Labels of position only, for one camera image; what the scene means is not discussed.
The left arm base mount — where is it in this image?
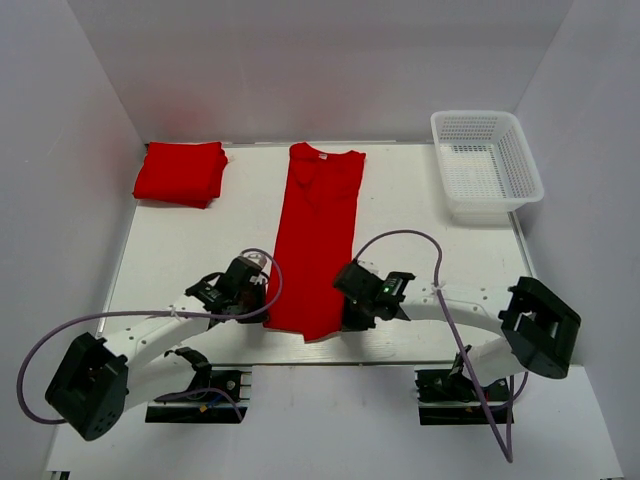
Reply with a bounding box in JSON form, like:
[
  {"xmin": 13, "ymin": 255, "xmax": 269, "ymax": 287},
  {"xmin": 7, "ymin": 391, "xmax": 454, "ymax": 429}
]
[{"xmin": 145, "ymin": 368, "xmax": 252, "ymax": 425}]

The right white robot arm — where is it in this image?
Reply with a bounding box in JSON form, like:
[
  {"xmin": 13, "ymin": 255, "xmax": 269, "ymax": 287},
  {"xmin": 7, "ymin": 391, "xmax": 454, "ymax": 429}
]
[{"xmin": 333, "ymin": 262, "xmax": 581, "ymax": 386}]

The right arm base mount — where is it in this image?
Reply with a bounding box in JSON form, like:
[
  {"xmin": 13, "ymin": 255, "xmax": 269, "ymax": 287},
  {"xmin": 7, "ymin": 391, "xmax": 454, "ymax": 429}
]
[{"xmin": 415, "ymin": 369, "xmax": 510, "ymax": 426}]

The white plastic basket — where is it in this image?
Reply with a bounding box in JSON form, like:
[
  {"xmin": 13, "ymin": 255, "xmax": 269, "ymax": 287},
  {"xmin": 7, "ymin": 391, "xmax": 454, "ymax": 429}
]
[{"xmin": 430, "ymin": 110, "xmax": 544, "ymax": 216}]

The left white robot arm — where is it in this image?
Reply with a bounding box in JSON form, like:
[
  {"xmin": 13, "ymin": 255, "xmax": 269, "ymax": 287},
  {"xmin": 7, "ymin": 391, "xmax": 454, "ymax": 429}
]
[{"xmin": 45, "ymin": 251, "xmax": 267, "ymax": 441}]

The folded red t shirt stack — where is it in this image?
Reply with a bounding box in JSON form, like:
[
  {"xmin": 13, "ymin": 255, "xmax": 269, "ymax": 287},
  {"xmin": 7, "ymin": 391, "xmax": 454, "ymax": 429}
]
[{"xmin": 132, "ymin": 142, "xmax": 228, "ymax": 209}]

